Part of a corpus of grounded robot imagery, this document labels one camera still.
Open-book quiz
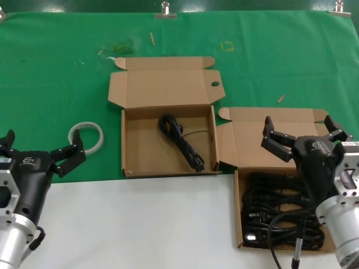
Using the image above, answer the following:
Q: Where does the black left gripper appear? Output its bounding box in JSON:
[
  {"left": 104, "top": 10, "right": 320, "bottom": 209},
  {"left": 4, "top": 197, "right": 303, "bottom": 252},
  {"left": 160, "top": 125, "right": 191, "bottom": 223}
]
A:
[{"left": 0, "top": 129, "right": 86, "bottom": 228}]

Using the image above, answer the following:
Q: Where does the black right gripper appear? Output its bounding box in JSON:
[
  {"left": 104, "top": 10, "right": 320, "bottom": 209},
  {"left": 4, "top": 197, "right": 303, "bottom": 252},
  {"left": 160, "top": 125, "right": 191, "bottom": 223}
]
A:
[{"left": 260, "top": 114, "right": 354, "bottom": 210}]

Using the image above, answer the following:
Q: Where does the cardboard box with round hole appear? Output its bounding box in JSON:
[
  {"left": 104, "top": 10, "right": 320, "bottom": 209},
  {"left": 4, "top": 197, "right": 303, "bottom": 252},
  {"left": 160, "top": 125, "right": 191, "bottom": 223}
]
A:
[{"left": 108, "top": 55, "right": 227, "bottom": 178}]

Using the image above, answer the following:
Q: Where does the clear tape roll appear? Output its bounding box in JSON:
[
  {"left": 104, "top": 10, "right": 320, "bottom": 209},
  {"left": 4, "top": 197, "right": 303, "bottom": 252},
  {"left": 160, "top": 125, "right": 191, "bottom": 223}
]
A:
[{"left": 68, "top": 121, "right": 105, "bottom": 155}]

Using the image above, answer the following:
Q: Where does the green table cloth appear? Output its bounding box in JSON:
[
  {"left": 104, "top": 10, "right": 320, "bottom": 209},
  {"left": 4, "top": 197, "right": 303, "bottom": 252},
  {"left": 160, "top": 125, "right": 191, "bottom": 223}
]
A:
[{"left": 0, "top": 10, "right": 359, "bottom": 184}]

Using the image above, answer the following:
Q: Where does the clear plastic wrapper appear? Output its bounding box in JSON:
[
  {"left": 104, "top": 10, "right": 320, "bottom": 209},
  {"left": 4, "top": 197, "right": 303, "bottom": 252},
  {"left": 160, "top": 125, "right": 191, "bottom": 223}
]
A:
[{"left": 97, "top": 35, "right": 141, "bottom": 61}]

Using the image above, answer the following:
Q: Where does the metal cloth clip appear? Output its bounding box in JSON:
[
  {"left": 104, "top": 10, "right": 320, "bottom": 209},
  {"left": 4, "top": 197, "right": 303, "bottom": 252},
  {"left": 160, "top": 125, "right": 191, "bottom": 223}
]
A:
[
  {"left": 153, "top": 1, "right": 178, "bottom": 20},
  {"left": 328, "top": 0, "right": 352, "bottom": 17}
]

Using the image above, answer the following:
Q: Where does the cardboard box holding cables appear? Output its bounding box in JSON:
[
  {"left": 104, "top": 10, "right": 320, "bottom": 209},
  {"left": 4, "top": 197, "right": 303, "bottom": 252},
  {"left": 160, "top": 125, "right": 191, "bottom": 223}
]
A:
[{"left": 215, "top": 106, "right": 338, "bottom": 251}]

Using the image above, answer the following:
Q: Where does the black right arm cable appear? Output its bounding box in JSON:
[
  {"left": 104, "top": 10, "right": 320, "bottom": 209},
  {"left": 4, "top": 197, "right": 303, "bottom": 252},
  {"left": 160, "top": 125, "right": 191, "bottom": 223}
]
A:
[{"left": 267, "top": 206, "right": 318, "bottom": 269}]

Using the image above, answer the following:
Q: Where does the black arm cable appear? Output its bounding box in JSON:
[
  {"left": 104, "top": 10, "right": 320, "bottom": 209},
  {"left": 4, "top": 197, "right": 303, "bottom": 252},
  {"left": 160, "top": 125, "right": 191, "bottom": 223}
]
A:
[
  {"left": 27, "top": 225, "right": 46, "bottom": 253},
  {"left": 267, "top": 206, "right": 318, "bottom": 269}
]

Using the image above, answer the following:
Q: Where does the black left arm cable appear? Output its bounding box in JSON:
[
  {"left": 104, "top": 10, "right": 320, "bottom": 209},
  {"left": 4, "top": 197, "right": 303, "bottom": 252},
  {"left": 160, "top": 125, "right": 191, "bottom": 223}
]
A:
[{"left": 27, "top": 225, "right": 46, "bottom": 253}]

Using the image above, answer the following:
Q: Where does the black power cable with plug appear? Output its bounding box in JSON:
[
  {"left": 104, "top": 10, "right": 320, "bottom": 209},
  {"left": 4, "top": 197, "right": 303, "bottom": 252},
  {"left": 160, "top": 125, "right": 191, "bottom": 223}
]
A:
[
  {"left": 241, "top": 207, "right": 323, "bottom": 233},
  {"left": 242, "top": 228, "right": 326, "bottom": 251}
]

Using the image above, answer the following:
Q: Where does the silver cable connector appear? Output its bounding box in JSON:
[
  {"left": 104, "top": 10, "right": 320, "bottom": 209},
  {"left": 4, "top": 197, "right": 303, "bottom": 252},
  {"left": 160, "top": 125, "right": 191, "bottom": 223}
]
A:
[{"left": 291, "top": 237, "right": 303, "bottom": 269}]

